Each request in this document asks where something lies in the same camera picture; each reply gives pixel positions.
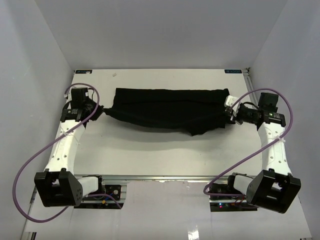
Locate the black t-shirt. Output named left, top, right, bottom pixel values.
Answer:
left=104, top=88, right=232, bottom=136

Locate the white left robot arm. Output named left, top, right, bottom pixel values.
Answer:
left=34, top=87, right=103, bottom=207

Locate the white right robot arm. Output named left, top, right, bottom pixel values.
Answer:
left=224, top=92, right=301, bottom=214

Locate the left black table label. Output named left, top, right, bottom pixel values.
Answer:
left=75, top=69, right=93, bottom=74

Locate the black table label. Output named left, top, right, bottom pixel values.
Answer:
left=224, top=69, right=242, bottom=74
left=75, top=69, right=93, bottom=74

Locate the right black table label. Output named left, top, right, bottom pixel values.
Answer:
left=224, top=69, right=242, bottom=74

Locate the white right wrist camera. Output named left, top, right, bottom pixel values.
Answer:
left=224, top=95, right=241, bottom=117

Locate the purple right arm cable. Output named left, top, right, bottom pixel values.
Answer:
left=203, top=87, right=294, bottom=210

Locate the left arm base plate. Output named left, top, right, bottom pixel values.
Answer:
left=82, top=184, right=123, bottom=209

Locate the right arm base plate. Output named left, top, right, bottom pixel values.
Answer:
left=209, top=183, right=258, bottom=213

